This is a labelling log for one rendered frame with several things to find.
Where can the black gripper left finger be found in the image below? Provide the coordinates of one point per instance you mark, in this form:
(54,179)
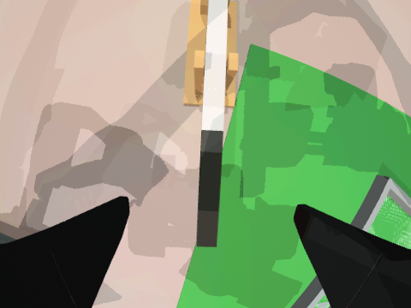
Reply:
(63,266)

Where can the green flat mat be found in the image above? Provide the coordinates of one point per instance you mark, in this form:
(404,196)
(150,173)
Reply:
(297,135)

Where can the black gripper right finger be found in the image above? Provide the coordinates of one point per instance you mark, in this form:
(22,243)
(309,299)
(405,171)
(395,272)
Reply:
(355,268)

